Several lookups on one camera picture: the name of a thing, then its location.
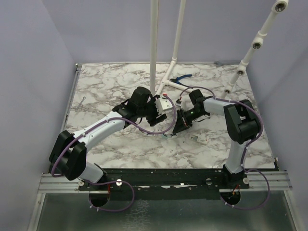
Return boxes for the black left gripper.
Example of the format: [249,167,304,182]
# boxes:
[138,95,167,126]

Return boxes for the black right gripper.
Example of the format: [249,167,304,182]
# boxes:
[173,107,205,134]

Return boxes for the white staple box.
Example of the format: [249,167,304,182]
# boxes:
[191,134,211,145]

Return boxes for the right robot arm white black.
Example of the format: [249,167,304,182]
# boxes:
[172,90,263,188]

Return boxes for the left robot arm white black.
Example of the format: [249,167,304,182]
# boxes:
[49,87,167,190]

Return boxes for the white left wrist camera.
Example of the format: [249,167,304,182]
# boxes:
[155,97,173,115]

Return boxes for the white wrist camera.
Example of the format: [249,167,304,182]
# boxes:
[176,99,187,111]
[155,97,173,115]

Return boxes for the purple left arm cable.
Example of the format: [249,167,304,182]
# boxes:
[51,95,178,213]

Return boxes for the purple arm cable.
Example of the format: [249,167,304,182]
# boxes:
[51,95,178,213]
[179,86,271,210]

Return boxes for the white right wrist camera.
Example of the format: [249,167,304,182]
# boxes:
[176,99,187,111]

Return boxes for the blue handled pliers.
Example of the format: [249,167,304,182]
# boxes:
[170,74,192,85]

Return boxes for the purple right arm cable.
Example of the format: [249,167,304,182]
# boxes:
[179,86,271,210]

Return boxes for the aluminium rail frame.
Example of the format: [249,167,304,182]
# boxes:
[35,63,295,231]

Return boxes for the white PVC pipe frame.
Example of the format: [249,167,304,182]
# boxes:
[149,0,291,106]

